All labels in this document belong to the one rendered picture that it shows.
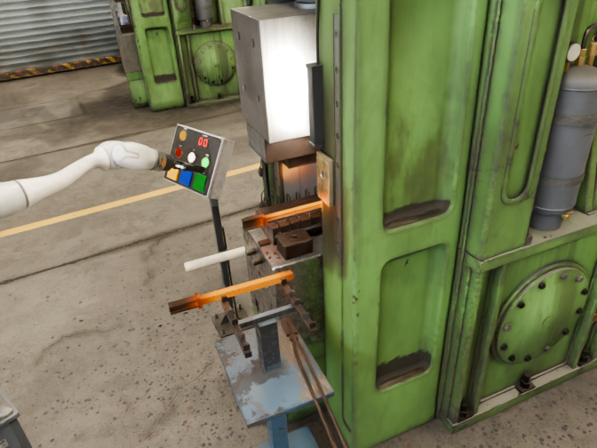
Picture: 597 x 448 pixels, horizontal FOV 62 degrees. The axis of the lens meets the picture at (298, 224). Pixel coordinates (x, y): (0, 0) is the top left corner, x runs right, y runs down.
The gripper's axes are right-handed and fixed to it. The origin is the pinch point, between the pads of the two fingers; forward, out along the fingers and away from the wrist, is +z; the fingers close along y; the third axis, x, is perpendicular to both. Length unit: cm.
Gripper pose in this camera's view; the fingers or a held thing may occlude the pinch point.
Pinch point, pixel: (197, 168)
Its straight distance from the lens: 232.5
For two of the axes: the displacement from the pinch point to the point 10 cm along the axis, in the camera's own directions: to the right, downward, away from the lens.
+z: 6.0, 0.6, 8.0
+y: 7.5, 3.1, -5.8
